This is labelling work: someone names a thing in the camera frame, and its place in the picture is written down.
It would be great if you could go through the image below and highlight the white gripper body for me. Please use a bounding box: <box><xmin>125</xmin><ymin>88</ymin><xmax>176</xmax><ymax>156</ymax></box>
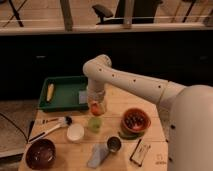
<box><xmin>87</xmin><ymin>85</ymin><xmax>106</xmax><ymax>111</ymax></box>

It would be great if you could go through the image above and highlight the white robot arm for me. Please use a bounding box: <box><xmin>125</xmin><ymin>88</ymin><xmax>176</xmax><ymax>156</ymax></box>
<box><xmin>83</xmin><ymin>54</ymin><xmax>213</xmax><ymax>171</ymax></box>

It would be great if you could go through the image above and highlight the green plastic cup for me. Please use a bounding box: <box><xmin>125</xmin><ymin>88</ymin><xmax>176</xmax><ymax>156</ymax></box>
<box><xmin>88</xmin><ymin>117</ymin><xmax>102</xmax><ymax>133</ymax></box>

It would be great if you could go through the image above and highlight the steel measuring cup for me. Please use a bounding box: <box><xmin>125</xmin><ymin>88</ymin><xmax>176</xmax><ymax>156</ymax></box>
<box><xmin>107</xmin><ymin>136</ymin><xmax>122</xmax><ymax>153</ymax></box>

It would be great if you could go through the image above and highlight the grey blue sponge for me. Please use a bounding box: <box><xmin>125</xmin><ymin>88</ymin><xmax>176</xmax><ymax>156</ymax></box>
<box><xmin>79</xmin><ymin>90</ymin><xmax>87</xmax><ymax>104</ymax></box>

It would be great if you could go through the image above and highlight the green plastic tray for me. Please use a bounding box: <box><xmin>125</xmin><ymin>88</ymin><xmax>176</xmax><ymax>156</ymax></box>
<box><xmin>38</xmin><ymin>76</ymin><xmax>88</xmax><ymax>112</ymax></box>

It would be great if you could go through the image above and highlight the yellow corn cob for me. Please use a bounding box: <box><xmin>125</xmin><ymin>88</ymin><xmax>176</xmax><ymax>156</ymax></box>
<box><xmin>46</xmin><ymin>84</ymin><xmax>54</xmax><ymax>102</ymax></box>

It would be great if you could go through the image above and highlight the terracotta bowl with dark contents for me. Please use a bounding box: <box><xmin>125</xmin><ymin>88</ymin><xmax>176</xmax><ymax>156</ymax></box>
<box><xmin>121</xmin><ymin>108</ymin><xmax>151</xmax><ymax>134</ymax></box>

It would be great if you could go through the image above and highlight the green saucer plate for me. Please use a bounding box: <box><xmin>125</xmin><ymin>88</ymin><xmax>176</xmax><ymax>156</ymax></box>
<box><xmin>118</xmin><ymin>131</ymin><xmax>144</xmax><ymax>140</ymax></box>

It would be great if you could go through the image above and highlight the translucent plastic scoop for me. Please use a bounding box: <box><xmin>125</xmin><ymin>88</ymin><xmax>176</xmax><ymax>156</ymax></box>
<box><xmin>87</xmin><ymin>144</ymin><xmax>109</xmax><ymax>169</ymax></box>

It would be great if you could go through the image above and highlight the dark maroon bowl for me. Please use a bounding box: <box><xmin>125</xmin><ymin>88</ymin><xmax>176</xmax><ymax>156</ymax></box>
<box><xmin>25</xmin><ymin>139</ymin><xmax>56</xmax><ymax>170</ymax></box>

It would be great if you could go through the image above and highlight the black office chair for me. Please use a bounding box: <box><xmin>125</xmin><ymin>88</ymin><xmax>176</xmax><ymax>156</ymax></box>
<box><xmin>92</xmin><ymin>0</ymin><xmax>162</xmax><ymax>25</ymax></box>

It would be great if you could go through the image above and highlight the black handled utensil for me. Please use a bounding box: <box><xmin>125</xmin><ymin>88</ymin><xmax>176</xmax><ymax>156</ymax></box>
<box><xmin>35</xmin><ymin>117</ymin><xmax>65</xmax><ymax>125</ymax></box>

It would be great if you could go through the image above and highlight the black cable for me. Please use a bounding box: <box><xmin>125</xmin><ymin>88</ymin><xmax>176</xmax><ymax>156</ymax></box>
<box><xmin>0</xmin><ymin>112</ymin><xmax>29</xmax><ymax>144</ymax></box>

